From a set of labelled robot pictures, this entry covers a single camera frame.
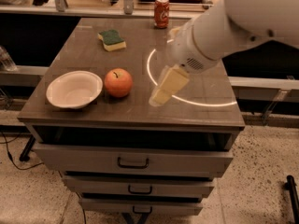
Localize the grey drawer cabinet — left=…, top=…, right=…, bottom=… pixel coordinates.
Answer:
left=19, top=19, right=244, bottom=203

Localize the red apple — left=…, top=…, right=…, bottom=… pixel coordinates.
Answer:
left=104, top=68, right=133, bottom=98

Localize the drawer with handle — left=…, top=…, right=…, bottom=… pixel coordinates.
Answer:
left=78, top=198, right=203, bottom=216
left=34, top=144, right=233, bottom=178
left=63, top=175, right=214, bottom=199

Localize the bottom drawer with handle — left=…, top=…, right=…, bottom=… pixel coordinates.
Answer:
left=78, top=198, right=203, bottom=216

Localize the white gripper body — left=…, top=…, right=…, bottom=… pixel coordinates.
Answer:
left=167, top=21, right=218, bottom=73

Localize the middle drawer with handle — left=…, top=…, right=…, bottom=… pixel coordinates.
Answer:
left=63, top=175, right=214, bottom=199

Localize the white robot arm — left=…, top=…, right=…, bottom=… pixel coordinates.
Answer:
left=149, top=0, right=299, bottom=106

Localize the black stand leg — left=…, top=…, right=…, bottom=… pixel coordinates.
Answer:
left=19, top=135, right=36, bottom=161
left=284, top=175, right=299, bottom=224

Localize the black floor cable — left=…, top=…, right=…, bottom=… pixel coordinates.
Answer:
left=0, top=131, right=45, bottom=171

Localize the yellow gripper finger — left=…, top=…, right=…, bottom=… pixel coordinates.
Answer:
left=149, top=64, right=190, bottom=106
left=168, top=27, right=180, bottom=39

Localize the top drawer with handle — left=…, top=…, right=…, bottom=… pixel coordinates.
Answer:
left=34, top=144, right=233, bottom=178

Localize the black stand leg right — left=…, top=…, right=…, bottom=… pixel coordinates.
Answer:
left=284, top=175, right=299, bottom=224

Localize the green yellow sponge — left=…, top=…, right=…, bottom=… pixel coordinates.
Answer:
left=98, top=29, right=126, bottom=51

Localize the black stand leg left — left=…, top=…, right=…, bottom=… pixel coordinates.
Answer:
left=19, top=135, right=36, bottom=161

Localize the clear plastic bottle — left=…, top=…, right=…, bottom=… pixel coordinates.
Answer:
left=0, top=46, right=18, bottom=71

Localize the white paper bowl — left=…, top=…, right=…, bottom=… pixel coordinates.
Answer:
left=46, top=71, right=103, bottom=109

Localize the orange soda can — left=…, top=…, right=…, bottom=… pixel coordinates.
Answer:
left=154, top=0, right=169, bottom=29

